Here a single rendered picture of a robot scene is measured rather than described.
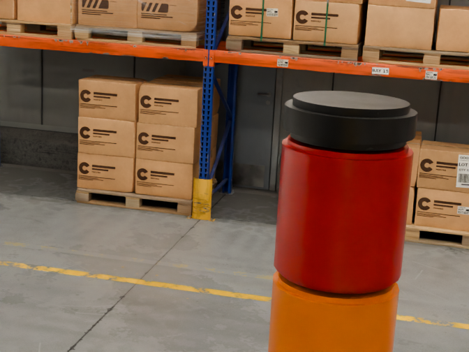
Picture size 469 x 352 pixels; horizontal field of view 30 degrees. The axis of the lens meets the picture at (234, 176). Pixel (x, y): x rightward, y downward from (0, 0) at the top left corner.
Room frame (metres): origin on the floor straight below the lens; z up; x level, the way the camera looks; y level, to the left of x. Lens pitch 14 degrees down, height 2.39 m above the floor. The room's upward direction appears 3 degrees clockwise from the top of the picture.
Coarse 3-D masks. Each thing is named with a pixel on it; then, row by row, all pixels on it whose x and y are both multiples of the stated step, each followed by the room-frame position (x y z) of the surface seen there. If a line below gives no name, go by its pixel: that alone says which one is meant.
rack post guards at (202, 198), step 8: (200, 184) 7.99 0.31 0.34; (208, 184) 7.98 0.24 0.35; (200, 192) 7.99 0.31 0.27; (208, 192) 7.98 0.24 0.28; (200, 200) 7.99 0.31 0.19; (208, 200) 7.99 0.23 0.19; (200, 208) 7.99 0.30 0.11; (208, 208) 7.99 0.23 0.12; (192, 216) 8.03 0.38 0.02; (200, 216) 7.99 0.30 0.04; (208, 216) 7.99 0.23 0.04
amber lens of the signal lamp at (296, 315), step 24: (288, 288) 0.32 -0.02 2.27; (288, 312) 0.31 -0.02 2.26; (312, 312) 0.31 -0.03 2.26; (336, 312) 0.30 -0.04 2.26; (360, 312) 0.30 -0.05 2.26; (384, 312) 0.31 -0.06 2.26; (288, 336) 0.31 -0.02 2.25; (312, 336) 0.30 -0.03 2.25; (336, 336) 0.30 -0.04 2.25; (360, 336) 0.30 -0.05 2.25; (384, 336) 0.31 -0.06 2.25
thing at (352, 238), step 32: (288, 160) 0.32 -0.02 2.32; (320, 160) 0.31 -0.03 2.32; (352, 160) 0.30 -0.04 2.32; (384, 160) 0.31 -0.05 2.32; (288, 192) 0.32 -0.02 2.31; (320, 192) 0.31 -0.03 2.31; (352, 192) 0.30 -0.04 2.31; (384, 192) 0.31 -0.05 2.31; (288, 224) 0.31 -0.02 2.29; (320, 224) 0.31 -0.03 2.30; (352, 224) 0.30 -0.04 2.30; (384, 224) 0.31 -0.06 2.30; (288, 256) 0.31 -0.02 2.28; (320, 256) 0.30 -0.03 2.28; (352, 256) 0.30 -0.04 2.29; (384, 256) 0.31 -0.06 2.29; (320, 288) 0.31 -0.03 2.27; (352, 288) 0.30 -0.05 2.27; (384, 288) 0.31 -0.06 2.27
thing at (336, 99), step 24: (312, 96) 0.33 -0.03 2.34; (336, 96) 0.33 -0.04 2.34; (360, 96) 0.34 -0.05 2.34; (384, 96) 0.34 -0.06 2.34; (288, 120) 0.32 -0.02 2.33; (312, 120) 0.31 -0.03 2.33; (336, 120) 0.30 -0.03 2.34; (360, 120) 0.30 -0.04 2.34; (384, 120) 0.30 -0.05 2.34; (408, 120) 0.31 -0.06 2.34; (312, 144) 0.31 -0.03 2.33; (336, 144) 0.31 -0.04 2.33; (360, 144) 0.31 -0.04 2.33; (384, 144) 0.31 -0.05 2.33
